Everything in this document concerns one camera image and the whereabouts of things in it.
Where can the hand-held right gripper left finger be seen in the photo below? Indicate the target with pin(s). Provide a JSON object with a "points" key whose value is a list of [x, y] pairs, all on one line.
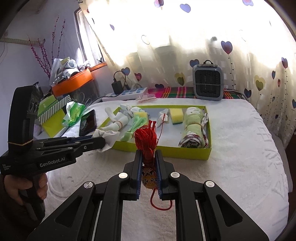
{"points": [[138, 176]]}

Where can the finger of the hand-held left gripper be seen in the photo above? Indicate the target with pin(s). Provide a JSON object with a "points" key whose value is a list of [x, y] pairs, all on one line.
{"points": [[81, 139], [92, 143]]}

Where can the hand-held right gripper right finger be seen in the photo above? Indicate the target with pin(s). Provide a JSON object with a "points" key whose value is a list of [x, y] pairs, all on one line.
{"points": [[158, 176]]}

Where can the white sock bundle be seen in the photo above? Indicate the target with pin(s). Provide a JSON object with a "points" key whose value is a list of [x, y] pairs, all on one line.
{"points": [[118, 121]]}

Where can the red tassel mask ornament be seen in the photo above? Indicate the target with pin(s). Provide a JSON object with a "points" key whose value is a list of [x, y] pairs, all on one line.
{"points": [[146, 139]]}

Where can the white blue sock ball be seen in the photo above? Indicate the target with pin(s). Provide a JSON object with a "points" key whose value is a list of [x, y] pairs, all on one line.
{"points": [[129, 110]]}

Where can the green towel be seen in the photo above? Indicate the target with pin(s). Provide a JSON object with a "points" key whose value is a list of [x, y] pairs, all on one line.
{"points": [[193, 125]]}

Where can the large yellow sponge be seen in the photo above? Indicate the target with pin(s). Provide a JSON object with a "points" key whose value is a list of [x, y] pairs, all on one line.
{"points": [[177, 113]]}

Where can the person's left hand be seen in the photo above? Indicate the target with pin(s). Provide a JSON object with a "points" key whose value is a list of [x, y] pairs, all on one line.
{"points": [[16, 185]]}

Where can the black smartphone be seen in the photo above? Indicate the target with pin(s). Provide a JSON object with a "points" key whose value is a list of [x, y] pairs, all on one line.
{"points": [[89, 124]]}

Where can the green plastic bag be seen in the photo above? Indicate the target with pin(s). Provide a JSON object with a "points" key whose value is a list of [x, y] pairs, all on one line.
{"points": [[74, 112]]}

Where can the lime green box lid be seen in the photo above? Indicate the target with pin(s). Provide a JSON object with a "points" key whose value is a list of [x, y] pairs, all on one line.
{"points": [[54, 127]]}

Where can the striped lime box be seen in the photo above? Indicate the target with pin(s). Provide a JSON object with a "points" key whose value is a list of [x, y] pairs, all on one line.
{"points": [[53, 111]]}

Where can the orange shelf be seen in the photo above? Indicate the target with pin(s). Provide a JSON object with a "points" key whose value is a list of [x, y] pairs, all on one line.
{"points": [[74, 81]]}

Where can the black power adapter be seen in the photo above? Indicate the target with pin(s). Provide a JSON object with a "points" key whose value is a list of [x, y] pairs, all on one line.
{"points": [[117, 87]]}

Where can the dark jar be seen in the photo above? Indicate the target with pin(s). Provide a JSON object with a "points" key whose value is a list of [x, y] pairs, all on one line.
{"points": [[39, 90]]}

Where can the white power strip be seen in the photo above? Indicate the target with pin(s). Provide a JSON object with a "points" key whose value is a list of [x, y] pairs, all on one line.
{"points": [[131, 92]]}

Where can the pink white packet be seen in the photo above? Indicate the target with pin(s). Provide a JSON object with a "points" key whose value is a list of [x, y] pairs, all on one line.
{"points": [[145, 98]]}

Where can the pile of papers and cloths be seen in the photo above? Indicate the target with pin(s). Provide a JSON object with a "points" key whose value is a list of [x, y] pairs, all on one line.
{"points": [[67, 67]]}

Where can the orange window ledge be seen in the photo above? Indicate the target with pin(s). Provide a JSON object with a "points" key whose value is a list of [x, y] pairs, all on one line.
{"points": [[98, 66]]}

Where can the pink branch decoration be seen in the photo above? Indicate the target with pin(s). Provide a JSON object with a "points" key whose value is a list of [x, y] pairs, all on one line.
{"points": [[45, 60]]}

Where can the grey portable fan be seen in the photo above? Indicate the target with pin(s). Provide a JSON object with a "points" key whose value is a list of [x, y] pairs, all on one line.
{"points": [[208, 81]]}

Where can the bamboo pole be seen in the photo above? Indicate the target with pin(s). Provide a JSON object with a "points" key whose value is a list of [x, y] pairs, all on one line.
{"points": [[18, 40]]}

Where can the heart print curtain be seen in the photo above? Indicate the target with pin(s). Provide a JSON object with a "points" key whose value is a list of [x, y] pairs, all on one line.
{"points": [[161, 27]]}

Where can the window frame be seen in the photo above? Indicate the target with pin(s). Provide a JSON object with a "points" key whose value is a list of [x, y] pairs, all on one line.
{"points": [[81, 34]]}

